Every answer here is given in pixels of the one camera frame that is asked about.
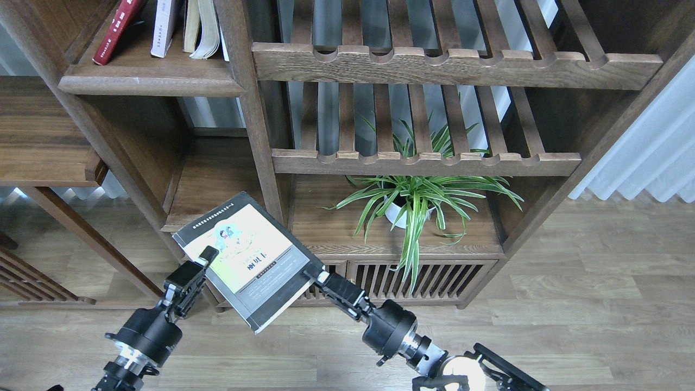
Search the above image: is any green spider plant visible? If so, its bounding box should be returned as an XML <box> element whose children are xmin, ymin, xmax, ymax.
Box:
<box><xmin>324</xmin><ymin>111</ymin><xmax>524</xmax><ymax>294</ymax></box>

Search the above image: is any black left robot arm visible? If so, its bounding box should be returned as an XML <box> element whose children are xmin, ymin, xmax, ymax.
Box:
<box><xmin>93</xmin><ymin>247</ymin><xmax>219</xmax><ymax>390</ymax></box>

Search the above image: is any yellow and black book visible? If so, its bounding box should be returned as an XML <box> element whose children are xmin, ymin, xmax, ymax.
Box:
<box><xmin>173</xmin><ymin>192</ymin><xmax>325</xmax><ymax>333</ymax></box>

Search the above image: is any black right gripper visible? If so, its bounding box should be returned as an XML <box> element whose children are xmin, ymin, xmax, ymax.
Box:
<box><xmin>304</xmin><ymin>269</ymin><xmax>419</xmax><ymax>365</ymax></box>

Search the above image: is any red cover book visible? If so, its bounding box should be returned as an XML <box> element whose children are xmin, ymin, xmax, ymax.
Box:
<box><xmin>92</xmin><ymin>1</ymin><xmax>148</xmax><ymax>65</ymax></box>

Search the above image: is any white pleated curtain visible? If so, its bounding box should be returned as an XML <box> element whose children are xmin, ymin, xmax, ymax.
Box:
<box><xmin>569</xmin><ymin>59</ymin><xmax>694</xmax><ymax>203</ymax></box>

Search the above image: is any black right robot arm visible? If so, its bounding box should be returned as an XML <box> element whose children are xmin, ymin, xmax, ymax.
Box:
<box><xmin>304</xmin><ymin>266</ymin><xmax>548</xmax><ymax>390</ymax></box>

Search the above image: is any dark wooden side table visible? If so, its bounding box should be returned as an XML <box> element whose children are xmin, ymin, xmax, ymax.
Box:
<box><xmin>2</xmin><ymin>76</ymin><xmax>163</xmax><ymax>308</ymax></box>

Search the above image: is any beige upright book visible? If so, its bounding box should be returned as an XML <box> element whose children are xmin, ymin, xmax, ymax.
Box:
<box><xmin>183</xmin><ymin>0</ymin><xmax>201</xmax><ymax>53</ymax></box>

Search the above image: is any open-paged upright book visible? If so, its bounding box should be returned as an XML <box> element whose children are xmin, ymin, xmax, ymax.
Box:
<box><xmin>189</xmin><ymin>0</ymin><xmax>221</xmax><ymax>59</ymax></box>

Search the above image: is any white lavender book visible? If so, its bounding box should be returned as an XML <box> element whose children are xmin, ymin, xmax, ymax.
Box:
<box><xmin>150</xmin><ymin>0</ymin><xmax>182</xmax><ymax>59</ymax></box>

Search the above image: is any dark wooden bookshelf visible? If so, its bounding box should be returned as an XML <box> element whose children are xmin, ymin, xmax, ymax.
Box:
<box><xmin>2</xmin><ymin>1</ymin><xmax>693</xmax><ymax>308</ymax></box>

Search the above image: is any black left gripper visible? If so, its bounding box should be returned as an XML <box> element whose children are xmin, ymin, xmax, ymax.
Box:
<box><xmin>106</xmin><ymin>247</ymin><xmax>219</xmax><ymax>367</ymax></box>

